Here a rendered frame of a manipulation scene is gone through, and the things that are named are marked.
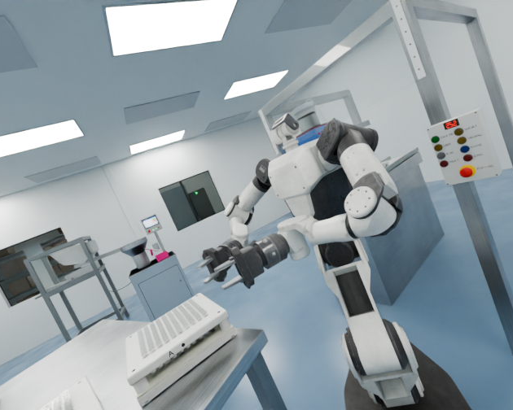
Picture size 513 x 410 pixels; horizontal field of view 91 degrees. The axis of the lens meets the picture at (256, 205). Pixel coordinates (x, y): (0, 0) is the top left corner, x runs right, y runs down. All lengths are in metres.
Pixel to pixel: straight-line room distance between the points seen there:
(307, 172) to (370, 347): 0.58
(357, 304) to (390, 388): 0.36
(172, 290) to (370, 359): 3.08
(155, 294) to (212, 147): 4.29
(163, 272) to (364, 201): 3.28
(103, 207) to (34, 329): 2.61
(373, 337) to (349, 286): 0.17
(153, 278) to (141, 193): 3.11
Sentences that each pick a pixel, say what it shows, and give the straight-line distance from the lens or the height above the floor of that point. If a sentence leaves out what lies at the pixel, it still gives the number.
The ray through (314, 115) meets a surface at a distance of 1.61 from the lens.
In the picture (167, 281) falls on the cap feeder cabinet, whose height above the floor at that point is 0.48.
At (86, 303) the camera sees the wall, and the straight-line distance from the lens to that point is 6.62.
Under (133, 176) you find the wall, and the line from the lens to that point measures 6.48.
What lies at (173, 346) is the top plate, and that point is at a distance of 0.68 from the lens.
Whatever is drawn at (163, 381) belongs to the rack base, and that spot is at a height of 0.91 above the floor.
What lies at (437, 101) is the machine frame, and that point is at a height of 1.24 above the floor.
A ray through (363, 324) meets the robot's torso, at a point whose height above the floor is 0.68.
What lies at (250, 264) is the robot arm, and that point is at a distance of 0.73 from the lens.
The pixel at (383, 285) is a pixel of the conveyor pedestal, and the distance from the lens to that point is 2.14.
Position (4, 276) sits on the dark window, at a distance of 6.96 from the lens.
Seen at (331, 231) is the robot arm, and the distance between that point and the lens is 0.68.
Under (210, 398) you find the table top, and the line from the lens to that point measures 0.60.
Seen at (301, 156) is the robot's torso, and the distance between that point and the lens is 0.87.
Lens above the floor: 1.24
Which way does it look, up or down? 5 degrees down
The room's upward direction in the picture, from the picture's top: 23 degrees counter-clockwise
